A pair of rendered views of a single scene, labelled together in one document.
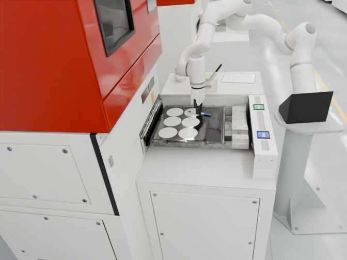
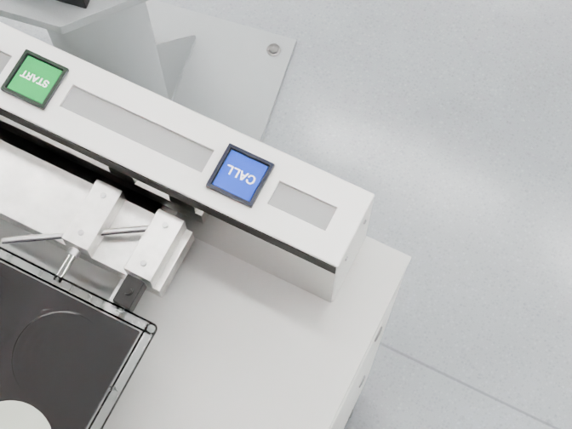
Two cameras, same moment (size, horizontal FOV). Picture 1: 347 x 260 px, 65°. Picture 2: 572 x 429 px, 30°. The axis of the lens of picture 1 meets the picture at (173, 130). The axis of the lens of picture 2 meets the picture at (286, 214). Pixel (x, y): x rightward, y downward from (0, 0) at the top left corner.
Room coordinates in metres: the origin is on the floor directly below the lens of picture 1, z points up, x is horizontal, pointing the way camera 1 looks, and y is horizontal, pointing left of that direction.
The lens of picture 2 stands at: (0.85, 0.01, 2.04)
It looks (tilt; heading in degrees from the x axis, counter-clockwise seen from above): 70 degrees down; 283
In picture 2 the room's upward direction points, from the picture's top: straight up
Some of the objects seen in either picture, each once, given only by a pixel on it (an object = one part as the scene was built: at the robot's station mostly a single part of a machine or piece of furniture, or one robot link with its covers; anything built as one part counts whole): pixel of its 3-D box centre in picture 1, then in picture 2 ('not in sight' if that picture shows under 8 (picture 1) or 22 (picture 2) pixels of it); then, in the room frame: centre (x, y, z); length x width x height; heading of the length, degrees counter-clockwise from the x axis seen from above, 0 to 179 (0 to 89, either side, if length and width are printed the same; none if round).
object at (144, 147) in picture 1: (153, 123); not in sight; (1.31, 0.11, 0.89); 0.44 x 0.02 x 0.10; 166
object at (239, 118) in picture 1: (239, 126); (41, 198); (1.23, -0.36, 0.87); 0.36 x 0.08 x 0.03; 166
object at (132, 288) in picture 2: (227, 137); (129, 293); (1.09, -0.27, 0.90); 0.04 x 0.02 x 0.03; 76
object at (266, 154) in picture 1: (259, 131); (141, 151); (1.13, -0.44, 0.89); 0.55 x 0.09 x 0.14; 166
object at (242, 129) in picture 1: (239, 129); (94, 218); (1.15, -0.34, 0.89); 0.08 x 0.03 x 0.03; 76
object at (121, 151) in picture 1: (138, 121); not in sight; (1.14, 0.16, 1.02); 0.82 x 0.03 x 0.40; 166
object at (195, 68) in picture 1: (195, 68); not in sight; (1.36, -0.15, 1.17); 0.09 x 0.08 x 0.13; 64
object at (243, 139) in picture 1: (240, 138); (155, 248); (1.08, -0.32, 0.89); 0.08 x 0.03 x 0.03; 76
